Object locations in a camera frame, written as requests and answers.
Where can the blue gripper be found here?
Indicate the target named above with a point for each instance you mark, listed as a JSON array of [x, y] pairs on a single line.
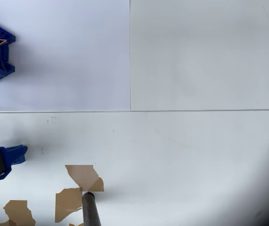
[[11, 157]]

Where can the dark metal pole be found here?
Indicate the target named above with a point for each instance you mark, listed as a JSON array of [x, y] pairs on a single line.
[[90, 209]]

